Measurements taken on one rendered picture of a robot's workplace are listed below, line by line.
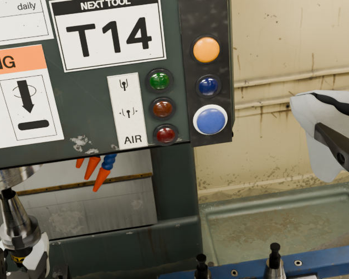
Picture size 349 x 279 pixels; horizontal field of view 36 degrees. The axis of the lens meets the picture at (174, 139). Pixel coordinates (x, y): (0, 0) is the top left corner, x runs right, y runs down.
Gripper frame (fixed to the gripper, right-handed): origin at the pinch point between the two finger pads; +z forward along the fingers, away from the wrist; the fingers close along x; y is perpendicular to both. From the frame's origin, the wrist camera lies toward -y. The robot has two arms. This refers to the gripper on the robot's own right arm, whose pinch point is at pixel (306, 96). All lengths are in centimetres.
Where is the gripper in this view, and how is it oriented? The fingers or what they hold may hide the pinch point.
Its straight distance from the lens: 44.3
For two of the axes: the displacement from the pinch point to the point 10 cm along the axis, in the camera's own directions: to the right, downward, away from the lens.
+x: 8.0, -3.9, 4.6
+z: -6.0, -4.0, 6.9
